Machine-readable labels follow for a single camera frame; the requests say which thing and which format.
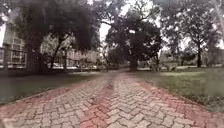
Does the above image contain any large dark tree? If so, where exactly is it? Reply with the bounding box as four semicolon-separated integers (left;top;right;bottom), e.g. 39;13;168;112
11;0;103;75

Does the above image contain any group of trees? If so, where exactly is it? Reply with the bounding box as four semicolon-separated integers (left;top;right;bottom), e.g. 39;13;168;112
156;0;224;70

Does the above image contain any broad dark tree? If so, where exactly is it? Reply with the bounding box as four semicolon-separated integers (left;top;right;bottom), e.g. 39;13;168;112
103;11;165;73

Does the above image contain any wide grass lawn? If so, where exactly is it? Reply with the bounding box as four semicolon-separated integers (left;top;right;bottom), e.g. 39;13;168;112
128;66;224;113

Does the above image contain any red brick path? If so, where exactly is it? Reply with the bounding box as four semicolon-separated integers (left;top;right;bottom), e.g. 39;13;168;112
0;71;224;128

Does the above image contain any pale low building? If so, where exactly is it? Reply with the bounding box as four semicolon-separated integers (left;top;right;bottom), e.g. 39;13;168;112
40;34;103;71

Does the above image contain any shaded grass strip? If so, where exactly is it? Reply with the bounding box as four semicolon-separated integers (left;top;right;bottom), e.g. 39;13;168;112
0;70;108;105

